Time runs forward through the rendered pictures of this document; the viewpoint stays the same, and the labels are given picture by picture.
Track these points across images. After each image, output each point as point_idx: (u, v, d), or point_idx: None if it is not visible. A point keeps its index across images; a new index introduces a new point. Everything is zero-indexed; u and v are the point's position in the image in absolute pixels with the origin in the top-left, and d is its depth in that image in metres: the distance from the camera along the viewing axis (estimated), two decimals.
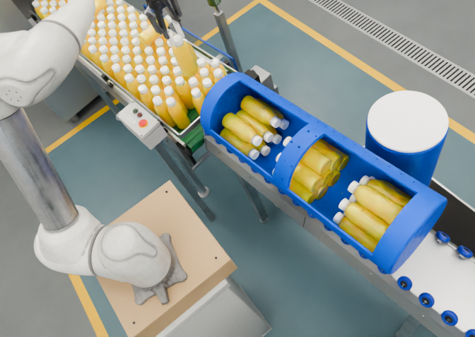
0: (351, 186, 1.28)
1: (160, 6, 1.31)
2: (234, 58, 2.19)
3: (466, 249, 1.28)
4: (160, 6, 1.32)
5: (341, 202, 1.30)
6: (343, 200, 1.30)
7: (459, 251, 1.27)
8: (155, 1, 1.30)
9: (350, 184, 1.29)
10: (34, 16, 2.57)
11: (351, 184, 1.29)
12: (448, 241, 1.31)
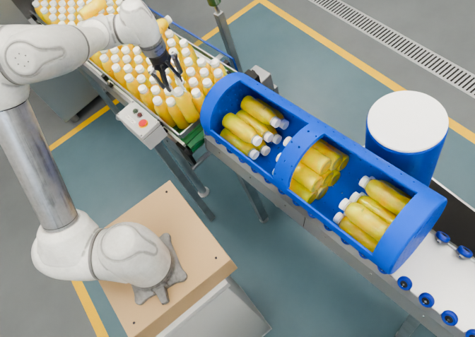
0: (179, 93, 1.67)
1: (163, 68, 1.54)
2: (234, 58, 2.19)
3: (466, 249, 1.28)
4: (163, 68, 1.54)
5: (341, 202, 1.30)
6: (343, 200, 1.30)
7: (459, 251, 1.27)
8: (159, 63, 1.53)
9: (178, 91, 1.67)
10: (34, 16, 2.57)
11: (179, 90, 1.67)
12: (448, 241, 1.31)
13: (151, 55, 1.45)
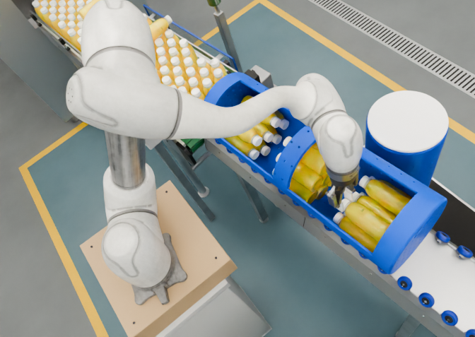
0: None
1: (345, 187, 1.17)
2: (234, 58, 2.19)
3: (466, 249, 1.28)
4: (345, 187, 1.17)
5: None
6: (343, 200, 1.30)
7: (459, 251, 1.27)
8: None
9: None
10: (34, 16, 2.57)
11: (172, 87, 1.71)
12: (448, 241, 1.31)
13: (343, 179, 1.09)
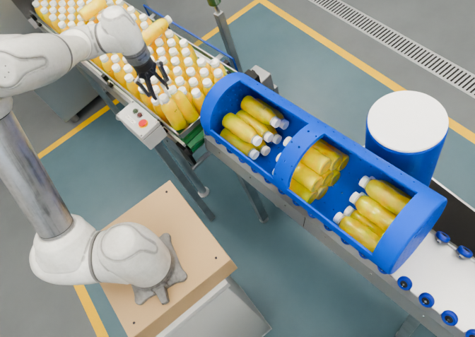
0: (171, 91, 1.71)
1: (148, 75, 1.51)
2: (234, 58, 2.19)
3: (466, 249, 1.28)
4: (148, 76, 1.51)
5: (164, 99, 1.63)
6: (166, 98, 1.64)
7: (459, 251, 1.27)
8: (143, 72, 1.49)
9: (171, 88, 1.71)
10: (34, 16, 2.57)
11: (172, 88, 1.71)
12: (448, 241, 1.31)
13: (135, 63, 1.42)
